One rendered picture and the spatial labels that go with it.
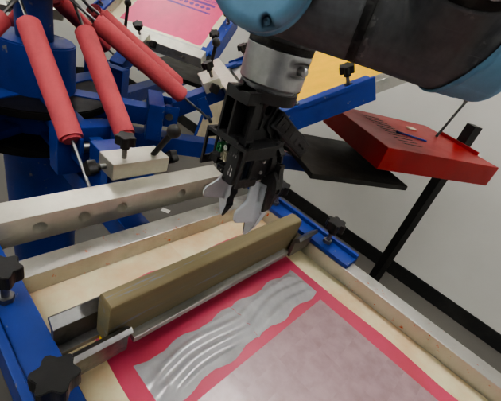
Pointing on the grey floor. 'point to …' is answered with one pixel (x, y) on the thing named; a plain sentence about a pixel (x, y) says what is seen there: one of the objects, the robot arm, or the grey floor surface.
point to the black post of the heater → (468, 134)
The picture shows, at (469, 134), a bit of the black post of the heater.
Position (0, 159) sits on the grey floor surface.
